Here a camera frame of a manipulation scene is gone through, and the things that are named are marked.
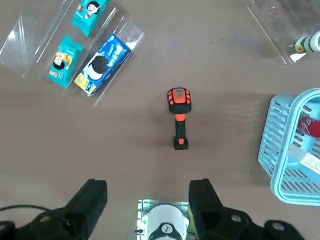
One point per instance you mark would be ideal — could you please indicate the teal snack packet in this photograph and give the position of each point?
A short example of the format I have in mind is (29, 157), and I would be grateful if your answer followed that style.
(87, 15)
(65, 61)

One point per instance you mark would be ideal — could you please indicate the green and white bottle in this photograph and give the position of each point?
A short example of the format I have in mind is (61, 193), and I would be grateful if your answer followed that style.
(310, 42)

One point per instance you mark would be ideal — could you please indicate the blue Oreo cookie packet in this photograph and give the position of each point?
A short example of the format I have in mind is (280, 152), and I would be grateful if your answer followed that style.
(105, 62)

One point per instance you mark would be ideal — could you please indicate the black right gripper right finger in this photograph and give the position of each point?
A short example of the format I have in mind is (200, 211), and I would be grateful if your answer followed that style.
(212, 220)

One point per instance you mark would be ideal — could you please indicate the clear acrylic bottle shelf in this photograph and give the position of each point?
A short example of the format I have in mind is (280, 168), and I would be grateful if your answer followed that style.
(280, 25)

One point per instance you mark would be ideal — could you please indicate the blue plastic shopping basket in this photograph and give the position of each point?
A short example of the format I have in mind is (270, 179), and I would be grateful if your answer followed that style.
(277, 140)

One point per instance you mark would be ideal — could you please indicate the red Coca-Cola bottle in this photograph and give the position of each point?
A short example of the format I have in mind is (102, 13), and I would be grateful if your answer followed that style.
(312, 127)

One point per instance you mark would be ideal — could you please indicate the orange and black barcode scanner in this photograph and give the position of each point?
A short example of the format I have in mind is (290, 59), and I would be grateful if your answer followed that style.
(180, 107)

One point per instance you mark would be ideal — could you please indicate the clear acrylic snack shelf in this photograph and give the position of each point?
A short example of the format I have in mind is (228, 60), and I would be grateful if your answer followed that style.
(22, 37)

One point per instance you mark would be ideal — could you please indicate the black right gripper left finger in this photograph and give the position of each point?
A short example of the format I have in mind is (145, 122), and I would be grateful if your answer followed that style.
(75, 215)

